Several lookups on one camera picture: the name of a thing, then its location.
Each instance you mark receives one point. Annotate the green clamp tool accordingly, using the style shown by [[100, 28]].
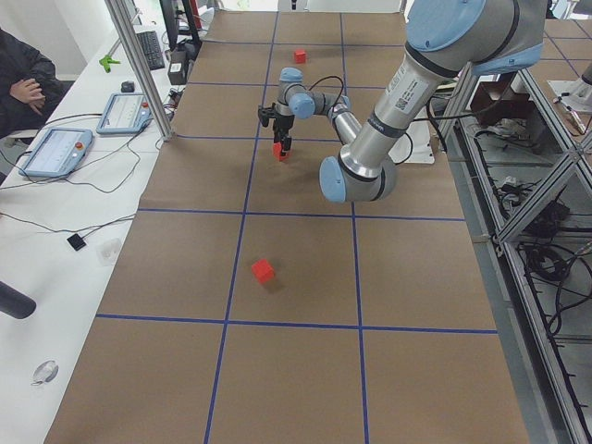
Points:
[[107, 61]]

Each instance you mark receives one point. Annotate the black keyboard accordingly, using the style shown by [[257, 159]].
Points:
[[151, 49]]

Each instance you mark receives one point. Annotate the brown paper table mat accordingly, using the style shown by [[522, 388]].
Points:
[[376, 327]]

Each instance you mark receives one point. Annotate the blue teach pendant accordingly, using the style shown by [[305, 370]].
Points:
[[58, 153], [125, 113]]

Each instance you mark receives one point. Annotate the small black square pad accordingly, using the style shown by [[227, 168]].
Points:
[[76, 242]]

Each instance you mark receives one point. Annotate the far blue teach pendant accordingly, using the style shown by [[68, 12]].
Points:
[[125, 113]]

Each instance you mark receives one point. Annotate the near blue teach pendant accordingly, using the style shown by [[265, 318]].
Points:
[[58, 153]]

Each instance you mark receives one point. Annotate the black power brick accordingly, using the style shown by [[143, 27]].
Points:
[[177, 68]]

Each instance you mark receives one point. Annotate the aluminium frame upright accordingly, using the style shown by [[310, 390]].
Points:
[[127, 36]]

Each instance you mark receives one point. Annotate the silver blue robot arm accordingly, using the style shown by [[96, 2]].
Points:
[[495, 37]]

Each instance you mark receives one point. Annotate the aluminium frame side rack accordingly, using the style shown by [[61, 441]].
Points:
[[526, 187]]

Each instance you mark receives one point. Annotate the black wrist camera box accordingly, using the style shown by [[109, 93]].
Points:
[[265, 114]]

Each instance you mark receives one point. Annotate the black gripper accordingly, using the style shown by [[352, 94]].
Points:
[[282, 124]]

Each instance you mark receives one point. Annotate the seated person in black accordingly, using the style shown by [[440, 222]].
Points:
[[21, 61]]

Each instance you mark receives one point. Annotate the person's hand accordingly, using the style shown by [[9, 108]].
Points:
[[30, 93]]

